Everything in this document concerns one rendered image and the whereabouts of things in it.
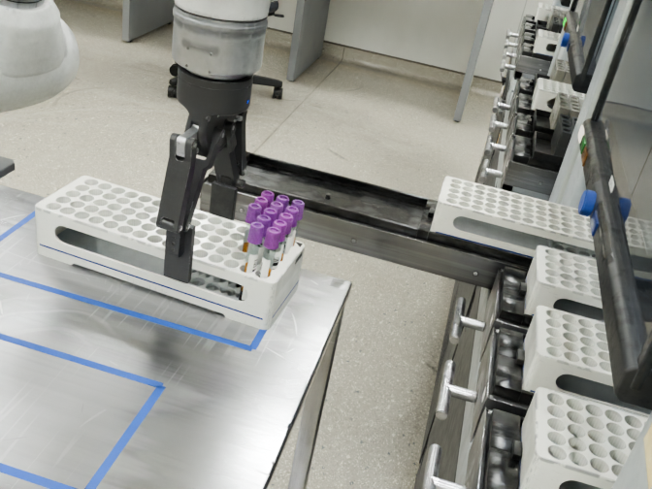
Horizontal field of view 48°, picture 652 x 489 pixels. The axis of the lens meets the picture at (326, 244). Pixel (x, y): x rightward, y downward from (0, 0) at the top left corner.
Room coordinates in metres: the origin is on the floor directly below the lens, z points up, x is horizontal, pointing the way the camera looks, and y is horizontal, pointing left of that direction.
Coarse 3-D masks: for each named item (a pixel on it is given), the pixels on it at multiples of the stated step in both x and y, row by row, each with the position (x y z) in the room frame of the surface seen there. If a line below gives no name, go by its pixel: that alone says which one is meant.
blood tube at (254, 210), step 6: (252, 204) 0.71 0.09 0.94; (252, 210) 0.70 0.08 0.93; (258, 210) 0.70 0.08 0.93; (246, 216) 0.70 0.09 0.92; (252, 216) 0.70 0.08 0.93; (246, 222) 0.70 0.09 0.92; (246, 228) 0.70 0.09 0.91; (246, 234) 0.70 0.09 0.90; (246, 240) 0.70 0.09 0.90; (246, 246) 0.70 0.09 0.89
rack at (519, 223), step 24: (456, 192) 1.00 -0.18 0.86; (480, 192) 1.02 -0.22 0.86; (504, 192) 1.03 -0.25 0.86; (456, 216) 0.95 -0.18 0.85; (480, 216) 0.94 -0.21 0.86; (504, 216) 0.96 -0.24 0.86; (528, 216) 0.97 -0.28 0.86; (552, 216) 0.98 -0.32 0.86; (576, 216) 0.99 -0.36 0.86; (480, 240) 0.94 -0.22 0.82; (504, 240) 0.98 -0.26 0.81; (528, 240) 1.00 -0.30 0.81; (552, 240) 0.97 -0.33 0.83; (576, 240) 0.92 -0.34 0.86
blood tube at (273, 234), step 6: (270, 228) 0.66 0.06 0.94; (276, 228) 0.66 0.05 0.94; (270, 234) 0.65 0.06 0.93; (276, 234) 0.65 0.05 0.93; (270, 240) 0.65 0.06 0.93; (276, 240) 0.65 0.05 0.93; (270, 246) 0.65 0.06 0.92; (276, 246) 0.65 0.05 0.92; (264, 252) 0.65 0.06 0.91; (270, 252) 0.65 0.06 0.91; (264, 258) 0.65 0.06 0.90; (270, 258) 0.65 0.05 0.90; (264, 264) 0.65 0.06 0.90; (270, 264) 0.65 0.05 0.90; (264, 270) 0.65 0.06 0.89; (270, 270) 0.65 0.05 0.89; (264, 276) 0.65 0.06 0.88
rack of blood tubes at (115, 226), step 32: (64, 192) 0.75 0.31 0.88; (96, 192) 0.77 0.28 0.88; (128, 192) 0.78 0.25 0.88; (64, 224) 0.70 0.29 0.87; (96, 224) 0.69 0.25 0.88; (128, 224) 0.71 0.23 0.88; (192, 224) 0.74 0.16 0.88; (224, 224) 0.75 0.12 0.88; (64, 256) 0.70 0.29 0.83; (96, 256) 0.69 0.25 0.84; (128, 256) 0.73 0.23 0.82; (160, 256) 0.67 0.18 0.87; (224, 256) 0.68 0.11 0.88; (288, 256) 0.70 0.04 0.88; (160, 288) 0.67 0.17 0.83; (192, 288) 0.66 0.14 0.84; (224, 288) 0.67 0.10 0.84; (256, 288) 0.64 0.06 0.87; (288, 288) 0.69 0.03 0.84; (256, 320) 0.64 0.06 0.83
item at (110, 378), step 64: (0, 192) 0.83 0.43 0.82; (0, 256) 0.68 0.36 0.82; (0, 320) 0.58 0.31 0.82; (64, 320) 0.59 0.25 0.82; (128, 320) 0.61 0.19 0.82; (192, 320) 0.63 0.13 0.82; (320, 320) 0.68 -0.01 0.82; (0, 384) 0.49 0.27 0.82; (64, 384) 0.50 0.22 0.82; (128, 384) 0.52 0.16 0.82; (192, 384) 0.53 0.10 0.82; (256, 384) 0.55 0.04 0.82; (320, 384) 0.75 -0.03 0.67; (0, 448) 0.42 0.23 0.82; (64, 448) 0.43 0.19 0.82; (128, 448) 0.44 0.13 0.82; (192, 448) 0.46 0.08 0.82; (256, 448) 0.47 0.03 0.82
